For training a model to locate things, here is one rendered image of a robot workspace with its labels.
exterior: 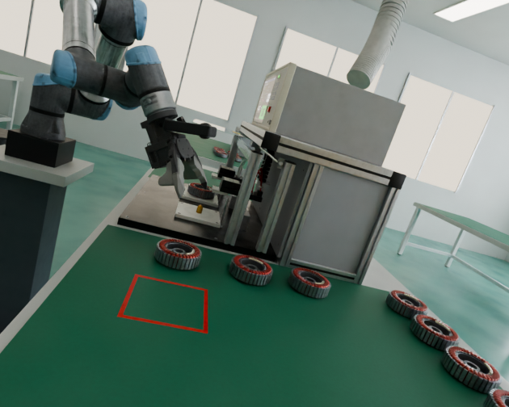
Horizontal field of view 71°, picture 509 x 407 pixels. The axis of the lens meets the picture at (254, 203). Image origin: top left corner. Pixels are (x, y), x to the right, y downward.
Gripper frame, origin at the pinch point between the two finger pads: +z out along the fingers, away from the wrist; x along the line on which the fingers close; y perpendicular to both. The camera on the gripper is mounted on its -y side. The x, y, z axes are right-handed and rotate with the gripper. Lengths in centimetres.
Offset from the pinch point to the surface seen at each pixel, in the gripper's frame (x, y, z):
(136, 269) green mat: 11.7, 14.2, 11.7
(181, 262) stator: 4.3, 7.6, 14.2
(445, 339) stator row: -9, -45, 51
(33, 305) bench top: 34.4, 17.8, 8.6
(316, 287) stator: -9.3, -18.6, 32.3
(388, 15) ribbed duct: -180, -82, -67
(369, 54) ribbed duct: -168, -64, -47
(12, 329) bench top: 40.4, 15.7, 9.9
